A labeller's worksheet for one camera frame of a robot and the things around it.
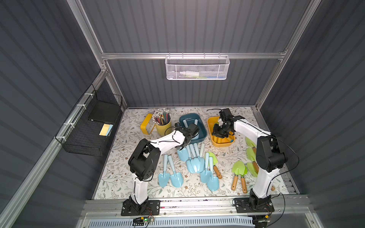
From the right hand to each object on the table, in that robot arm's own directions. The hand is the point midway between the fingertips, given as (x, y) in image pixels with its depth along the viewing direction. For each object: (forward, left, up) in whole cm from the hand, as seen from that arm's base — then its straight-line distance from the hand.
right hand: (213, 134), depth 95 cm
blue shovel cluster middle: (-12, +20, -5) cm, 24 cm away
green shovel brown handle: (-15, -1, -6) cm, 16 cm away
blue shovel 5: (-29, +2, -7) cm, 30 cm away
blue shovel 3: (+15, +11, -5) cm, 19 cm away
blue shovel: (-26, +31, -8) cm, 42 cm away
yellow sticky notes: (-9, +61, +18) cm, 65 cm away
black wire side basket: (-8, +73, +16) cm, 75 cm away
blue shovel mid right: (-24, +7, -7) cm, 26 cm away
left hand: (-6, +20, -1) cm, 21 cm away
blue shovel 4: (+13, +19, -4) cm, 23 cm away
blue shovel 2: (-27, +23, -6) cm, 36 cm away
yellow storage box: (-2, -3, -4) cm, 6 cm away
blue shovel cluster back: (-18, +11, -5) cm, 22 cm away
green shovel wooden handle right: (-30, -15, -6) cm, 34 cm away
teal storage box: (+17, +16, -4) cm, 24 cm away
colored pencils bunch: (+9, +35, +9) cm, 37 cm away
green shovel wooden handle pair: (-21, -14, -5) cm, 26 cm away
